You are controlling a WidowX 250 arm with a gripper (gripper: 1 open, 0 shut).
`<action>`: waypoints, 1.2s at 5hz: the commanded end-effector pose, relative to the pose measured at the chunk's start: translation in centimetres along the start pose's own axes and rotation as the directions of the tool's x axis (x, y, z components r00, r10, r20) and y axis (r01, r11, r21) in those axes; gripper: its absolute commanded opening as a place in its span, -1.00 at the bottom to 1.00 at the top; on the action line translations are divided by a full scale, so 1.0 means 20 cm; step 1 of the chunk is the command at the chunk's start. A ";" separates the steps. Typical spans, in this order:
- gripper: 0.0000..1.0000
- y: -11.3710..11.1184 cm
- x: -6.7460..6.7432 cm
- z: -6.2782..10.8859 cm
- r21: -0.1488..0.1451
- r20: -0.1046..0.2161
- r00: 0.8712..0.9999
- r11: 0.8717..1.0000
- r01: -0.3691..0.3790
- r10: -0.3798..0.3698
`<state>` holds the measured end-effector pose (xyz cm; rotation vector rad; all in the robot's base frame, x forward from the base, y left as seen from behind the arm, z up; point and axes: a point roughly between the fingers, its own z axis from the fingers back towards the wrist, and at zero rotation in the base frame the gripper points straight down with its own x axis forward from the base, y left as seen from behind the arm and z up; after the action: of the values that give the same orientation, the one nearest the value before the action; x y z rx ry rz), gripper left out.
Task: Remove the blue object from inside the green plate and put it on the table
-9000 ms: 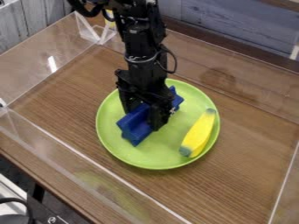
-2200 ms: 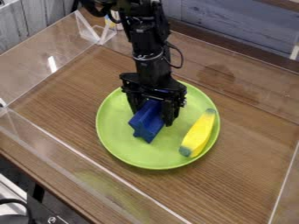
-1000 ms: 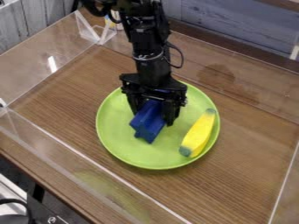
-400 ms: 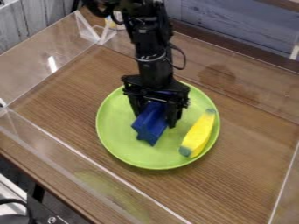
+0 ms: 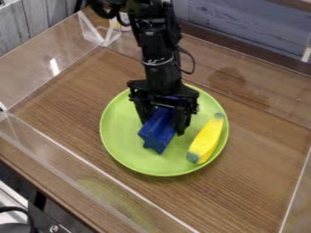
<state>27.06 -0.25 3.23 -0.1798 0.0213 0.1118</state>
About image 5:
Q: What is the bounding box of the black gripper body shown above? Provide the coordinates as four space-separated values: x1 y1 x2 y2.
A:
126 61 198 114

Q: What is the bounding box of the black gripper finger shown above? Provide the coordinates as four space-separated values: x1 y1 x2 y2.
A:
173 106 190 136
133 98 156 124

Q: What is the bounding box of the blue plastic block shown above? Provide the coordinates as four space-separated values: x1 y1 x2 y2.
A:
135 94 192 156

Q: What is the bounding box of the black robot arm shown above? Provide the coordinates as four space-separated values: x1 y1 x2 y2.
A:
86 0 198 135

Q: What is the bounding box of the green round plate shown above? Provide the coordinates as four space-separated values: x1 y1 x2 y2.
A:
99 86 229 177

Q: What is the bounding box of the yellow toy banana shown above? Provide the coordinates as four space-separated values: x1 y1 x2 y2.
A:
185 113 224 164

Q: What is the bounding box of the clear acrylic enclosure wall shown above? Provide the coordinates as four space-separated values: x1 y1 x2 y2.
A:
0 12 311 233

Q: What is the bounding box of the black cable on floor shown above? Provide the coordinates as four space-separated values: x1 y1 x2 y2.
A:
0 205 41 233

